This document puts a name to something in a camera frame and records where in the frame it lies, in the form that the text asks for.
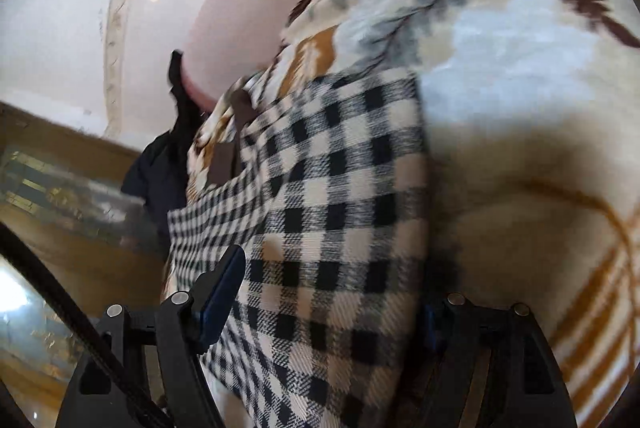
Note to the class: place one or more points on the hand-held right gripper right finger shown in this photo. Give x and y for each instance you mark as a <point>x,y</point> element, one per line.
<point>428,330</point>

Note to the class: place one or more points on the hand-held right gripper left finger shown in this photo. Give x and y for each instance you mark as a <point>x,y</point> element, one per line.
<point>220,308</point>

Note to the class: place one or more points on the black and white checked coat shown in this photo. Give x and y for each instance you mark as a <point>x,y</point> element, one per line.
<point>340,218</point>

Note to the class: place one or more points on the dark cloth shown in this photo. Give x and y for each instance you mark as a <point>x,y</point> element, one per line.
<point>160,178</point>

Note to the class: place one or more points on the wooden glass door cabinet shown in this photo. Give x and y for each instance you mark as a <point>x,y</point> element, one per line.
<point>60,218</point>

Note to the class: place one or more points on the floral printed blanket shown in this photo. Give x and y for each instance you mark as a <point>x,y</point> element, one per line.
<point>525,108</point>

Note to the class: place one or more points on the pink padded headboard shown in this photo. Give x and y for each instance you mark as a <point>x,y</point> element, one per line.
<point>240,8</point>

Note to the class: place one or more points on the ornate wall moulding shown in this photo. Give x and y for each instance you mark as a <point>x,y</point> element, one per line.
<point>117,33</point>

